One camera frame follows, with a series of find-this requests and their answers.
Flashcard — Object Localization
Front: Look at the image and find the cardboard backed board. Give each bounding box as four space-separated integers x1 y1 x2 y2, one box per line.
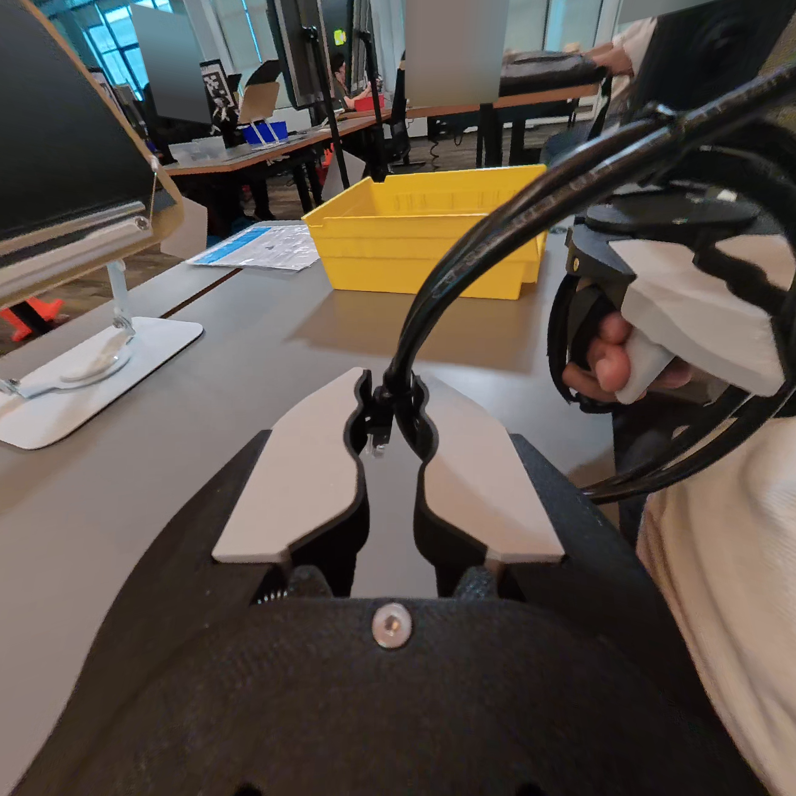
238 59 282 125

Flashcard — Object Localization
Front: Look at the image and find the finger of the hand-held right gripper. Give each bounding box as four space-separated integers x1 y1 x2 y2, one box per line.
609 238 789 397
709 231 796 312

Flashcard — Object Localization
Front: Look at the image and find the blue and white paper sheet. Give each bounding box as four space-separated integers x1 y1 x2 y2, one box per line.
187 224 321 271

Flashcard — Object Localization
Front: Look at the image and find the black bag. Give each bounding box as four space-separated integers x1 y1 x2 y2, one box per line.
500 51 607 97

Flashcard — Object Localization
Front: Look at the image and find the black ethernet cable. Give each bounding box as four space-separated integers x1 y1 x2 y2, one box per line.
364 62 796 506

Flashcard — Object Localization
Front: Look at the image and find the person's white shirt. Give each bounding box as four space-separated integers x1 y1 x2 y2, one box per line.
637 417 796 796

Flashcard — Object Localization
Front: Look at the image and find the background wooden desk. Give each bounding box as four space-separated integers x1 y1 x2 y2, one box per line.
404 81 604 169
165 112 399 218

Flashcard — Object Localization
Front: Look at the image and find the person's right hand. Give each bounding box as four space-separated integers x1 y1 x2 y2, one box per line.
563 311 692 405

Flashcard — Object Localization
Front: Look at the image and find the black computer monitor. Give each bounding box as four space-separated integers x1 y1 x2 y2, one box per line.
267 0 374 113

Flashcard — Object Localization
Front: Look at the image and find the small marker poster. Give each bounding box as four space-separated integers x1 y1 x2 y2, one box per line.
200 59 240 113

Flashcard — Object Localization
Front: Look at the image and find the black board with wooden back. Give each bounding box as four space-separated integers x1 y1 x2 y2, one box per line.
0 0 209 308

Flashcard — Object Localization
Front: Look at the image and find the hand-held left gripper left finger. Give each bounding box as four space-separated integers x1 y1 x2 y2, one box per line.
211 367 374 597

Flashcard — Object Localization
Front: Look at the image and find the grey desk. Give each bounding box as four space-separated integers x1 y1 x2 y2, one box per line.
0 219 623 772

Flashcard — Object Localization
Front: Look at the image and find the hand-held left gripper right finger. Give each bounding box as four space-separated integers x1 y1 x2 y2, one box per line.
413 372 567 597

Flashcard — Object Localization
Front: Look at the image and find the yellow plastic bin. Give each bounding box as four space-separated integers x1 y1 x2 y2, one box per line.
301 163 549 301

